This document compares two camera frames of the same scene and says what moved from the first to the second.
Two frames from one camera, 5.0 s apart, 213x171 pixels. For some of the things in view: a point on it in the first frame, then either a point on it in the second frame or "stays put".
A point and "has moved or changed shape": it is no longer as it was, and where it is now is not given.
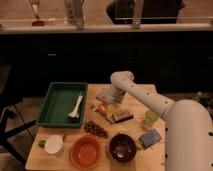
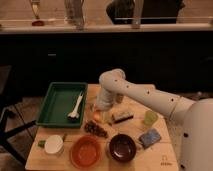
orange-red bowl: (85, 152) stays put
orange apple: (102, 108) has moved or changed shape
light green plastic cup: (150, 118) stays put
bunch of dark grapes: (98, 130) stays put
